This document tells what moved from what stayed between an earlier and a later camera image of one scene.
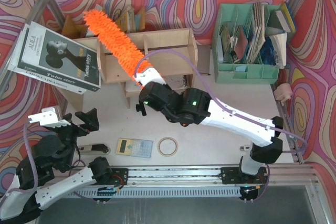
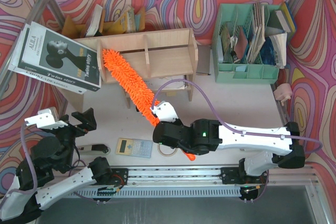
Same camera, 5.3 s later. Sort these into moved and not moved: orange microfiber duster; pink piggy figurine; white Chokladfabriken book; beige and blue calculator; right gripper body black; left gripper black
Moved: right gripper body black; orange microfiber duster
Not moved: beige and blue calculator; white Chokladfabriken book; pink piggy figurine; left gripper black
